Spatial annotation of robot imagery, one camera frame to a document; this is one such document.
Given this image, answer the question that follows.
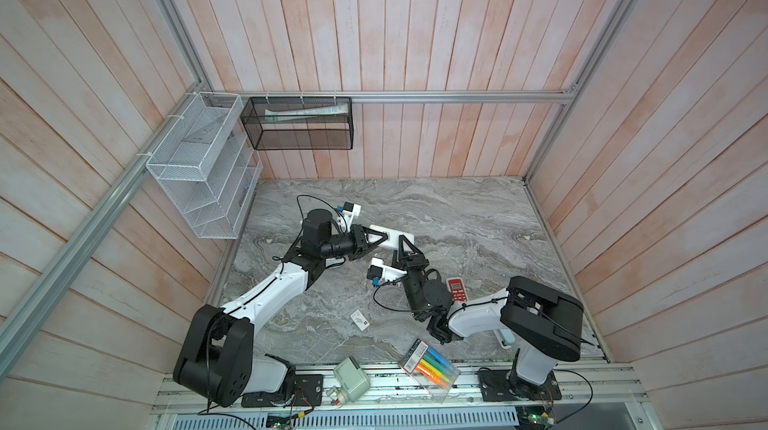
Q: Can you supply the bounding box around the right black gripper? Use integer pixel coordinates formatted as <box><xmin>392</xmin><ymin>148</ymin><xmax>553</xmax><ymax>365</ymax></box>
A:
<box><xmin>393</xmin><ymin>237</ymin><xmax>432</xmax><ymax>320</ymax></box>

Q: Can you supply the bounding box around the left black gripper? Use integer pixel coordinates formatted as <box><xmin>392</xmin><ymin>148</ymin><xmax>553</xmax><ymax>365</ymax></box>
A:
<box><xmin>320</xmin><ymin>224</ymin><xmax>388</xmax><ymax>260</ymax></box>

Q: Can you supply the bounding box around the white remote with yellow sticker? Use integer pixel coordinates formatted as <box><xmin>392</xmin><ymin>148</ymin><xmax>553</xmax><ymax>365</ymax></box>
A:
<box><xmin>369</xmin><ymin>225</ymin><xmax>416</xmax><ymax>251</ymax></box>

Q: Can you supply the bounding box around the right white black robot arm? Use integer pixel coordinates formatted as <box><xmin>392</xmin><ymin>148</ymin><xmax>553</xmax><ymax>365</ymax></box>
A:
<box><xmin>391</xmin><ymin>235</ymin><xmax>584</xmax><ymax>399</ymax></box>

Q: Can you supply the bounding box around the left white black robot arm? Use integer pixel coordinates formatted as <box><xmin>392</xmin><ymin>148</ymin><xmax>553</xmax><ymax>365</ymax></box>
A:
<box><xmin>172</xmin><ymin>205</ymin><xmax>399</xmax><ymax>407</ymax></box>

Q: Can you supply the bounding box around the red white remote control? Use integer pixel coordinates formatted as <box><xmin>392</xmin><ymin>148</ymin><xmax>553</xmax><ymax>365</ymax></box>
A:
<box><xmin>447</xmin><ymin>277</ymin><xmax>468</xmax><ymax>303</ymax></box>

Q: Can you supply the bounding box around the small white card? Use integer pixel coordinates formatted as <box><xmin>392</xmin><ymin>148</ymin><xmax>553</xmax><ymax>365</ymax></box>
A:
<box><xmin>350</xmin><ymin>310</ymin><xmax>370</xmax><ymax>331</ymax></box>

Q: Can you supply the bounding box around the clear box of markers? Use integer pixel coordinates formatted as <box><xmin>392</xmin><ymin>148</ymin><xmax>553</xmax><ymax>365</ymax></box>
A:
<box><xmin>399</xmin><ymin>339</ymin><xmax>460</xmax><ymax>403</ymax></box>

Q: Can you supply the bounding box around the pale green square device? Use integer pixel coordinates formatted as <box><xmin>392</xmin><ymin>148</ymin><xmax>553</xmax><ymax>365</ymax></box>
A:
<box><xmin>328</xmin><ymin>357</ymin><xmax>371</xmax><ymax>405</ymax></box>

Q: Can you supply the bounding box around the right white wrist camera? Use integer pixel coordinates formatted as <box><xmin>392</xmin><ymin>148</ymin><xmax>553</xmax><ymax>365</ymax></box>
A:
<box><xmin>366</xmin><ymin>258</ymin><xmax>407</xmax><ymax>287</ymax></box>

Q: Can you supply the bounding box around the black wire mesh basket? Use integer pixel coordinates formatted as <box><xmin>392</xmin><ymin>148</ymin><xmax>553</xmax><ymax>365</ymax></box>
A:
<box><xmin>240</xmin><ymin>96</ymin><xmax>355</xmax><ymax>151</ymax></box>

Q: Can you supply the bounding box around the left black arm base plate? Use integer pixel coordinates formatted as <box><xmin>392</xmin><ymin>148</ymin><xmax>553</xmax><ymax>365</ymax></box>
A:
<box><xmin>241</xmin><ymin>374</ymin><xmax>324</xmax><ymax>408</ymax></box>

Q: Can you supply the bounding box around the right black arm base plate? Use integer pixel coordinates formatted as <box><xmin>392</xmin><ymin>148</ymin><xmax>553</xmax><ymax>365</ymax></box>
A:
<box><xmin>476</xmin><ymin>367</ymin><xmax>562</xmax><ymax>402</ymax></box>

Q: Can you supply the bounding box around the white wire mesh shelf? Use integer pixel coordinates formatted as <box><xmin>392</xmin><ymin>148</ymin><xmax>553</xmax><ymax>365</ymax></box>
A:
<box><xmin>147</xmin><ymin>92</ymin><xmax>263</xmax><ymax>240</ymax></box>

